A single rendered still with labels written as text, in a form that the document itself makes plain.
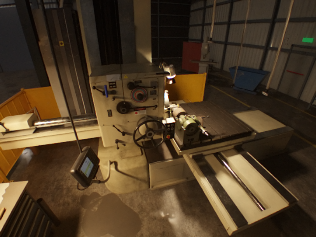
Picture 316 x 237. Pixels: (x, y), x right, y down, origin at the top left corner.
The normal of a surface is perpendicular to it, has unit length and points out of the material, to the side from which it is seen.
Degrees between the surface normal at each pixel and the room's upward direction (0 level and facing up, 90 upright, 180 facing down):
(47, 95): 90
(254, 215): 0
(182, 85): 90
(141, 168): 90
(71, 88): 90
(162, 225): 0
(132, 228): 0
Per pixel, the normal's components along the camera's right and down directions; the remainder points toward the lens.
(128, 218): 0.00, -0.87
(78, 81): 0.26, 0.48
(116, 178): 0.02, 0.50
